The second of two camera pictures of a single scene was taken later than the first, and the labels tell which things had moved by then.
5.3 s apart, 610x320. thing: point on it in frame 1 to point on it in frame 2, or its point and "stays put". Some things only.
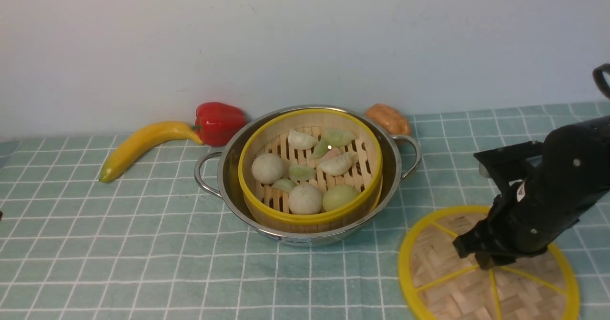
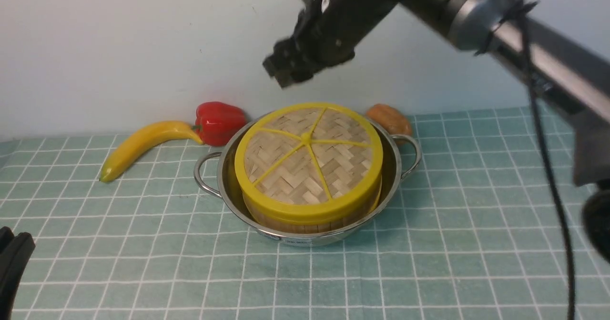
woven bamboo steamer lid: [440, 285] to [309, 163]
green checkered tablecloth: [150, 243] stays put
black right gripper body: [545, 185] to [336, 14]
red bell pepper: [218, 123] stays put
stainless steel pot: [219, 175] stays put
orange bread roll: [395, 122] stays put
